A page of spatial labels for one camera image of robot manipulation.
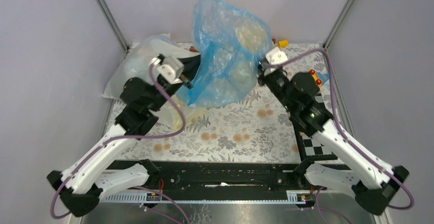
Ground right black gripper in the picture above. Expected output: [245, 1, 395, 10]
[251, 56, 294, 111]

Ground blue plastic trash bag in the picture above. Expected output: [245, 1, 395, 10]
[176, 0, 273, 108]

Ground large translucent white bag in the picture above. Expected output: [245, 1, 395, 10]
[102, 33, 204, 130]

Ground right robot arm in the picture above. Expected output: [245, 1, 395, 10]
[257, 64, 409, 216]

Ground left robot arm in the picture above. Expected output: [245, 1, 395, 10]
[47, 55, 201, 217]

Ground brown wooden cylinder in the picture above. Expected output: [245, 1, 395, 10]
[189, 46, 199, 53]

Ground yellow cube block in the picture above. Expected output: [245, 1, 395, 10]
[277, 40, 289, 48]

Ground orange toy car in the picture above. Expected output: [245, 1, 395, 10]
[309, 69, 322, 87]

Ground blue triangle piece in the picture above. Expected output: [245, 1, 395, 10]
[316, 72, 330, 85]

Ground floral patterned table mat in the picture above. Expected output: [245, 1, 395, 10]
[97, 42, 353, 165]

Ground black white checkerboard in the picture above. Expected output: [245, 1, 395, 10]
[292, 94, 339, 162]

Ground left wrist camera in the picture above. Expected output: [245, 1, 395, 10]
[150, 55, 184, 84]

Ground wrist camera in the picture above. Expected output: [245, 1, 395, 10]
[150, 55, 184, 84]
[265, 47, 289, 68]

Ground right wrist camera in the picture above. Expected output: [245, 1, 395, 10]
[265, 47, 289, 68]

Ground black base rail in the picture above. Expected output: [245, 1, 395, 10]
[93, 160, 363, 203]

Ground left aluminium frame post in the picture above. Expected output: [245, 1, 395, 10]
[96, 0, 130, 53]

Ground aluminium frame post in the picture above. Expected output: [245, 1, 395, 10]
[322, 0, 355, 49]
[96, 0, 130, 53]

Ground right aluminium frame post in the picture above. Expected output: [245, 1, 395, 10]
[322, 0, 355, 49]

